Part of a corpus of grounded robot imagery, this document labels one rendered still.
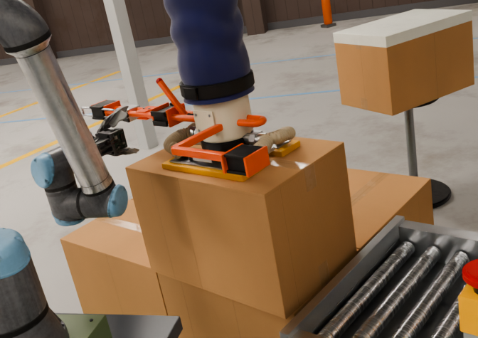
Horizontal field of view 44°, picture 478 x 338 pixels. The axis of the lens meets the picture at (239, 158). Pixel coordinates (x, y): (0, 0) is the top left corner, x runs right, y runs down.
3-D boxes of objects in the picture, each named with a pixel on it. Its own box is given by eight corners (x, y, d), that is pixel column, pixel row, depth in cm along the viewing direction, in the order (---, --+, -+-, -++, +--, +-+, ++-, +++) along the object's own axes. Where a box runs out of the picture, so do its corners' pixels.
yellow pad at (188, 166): (264, 169, 174) (262, 153, 172) (242, 182, 167) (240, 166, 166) (183, 157, 196) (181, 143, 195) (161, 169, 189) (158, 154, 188)
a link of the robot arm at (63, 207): (82, 228, 169) (70, 188, 165) (49, 229, 173) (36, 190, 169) (99, 213, 177) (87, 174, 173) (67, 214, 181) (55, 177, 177)
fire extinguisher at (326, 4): (337, 24, 950) (333, -12, 931) (335, 27, 929) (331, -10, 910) (321, 25, 958) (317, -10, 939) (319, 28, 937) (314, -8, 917)
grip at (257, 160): (270, 164, 148) (267, 145, 146) (248, 178, 142) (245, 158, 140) (245, 161, 153) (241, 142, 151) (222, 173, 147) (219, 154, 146)
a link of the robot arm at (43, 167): (33, 188, 171) (23, 156, 167) (70, 172, 179) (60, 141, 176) (51, 193, 164) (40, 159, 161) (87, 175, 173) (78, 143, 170)
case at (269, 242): (357, 253, 198) (344, 141, 184) (285, 319, 171) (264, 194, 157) (225, 221, 237) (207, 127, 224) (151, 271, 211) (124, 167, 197)
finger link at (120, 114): (137, 107, 186) (123, 131, 183) (125, 106, 190) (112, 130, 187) (131, 101, 184) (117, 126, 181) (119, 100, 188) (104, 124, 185)
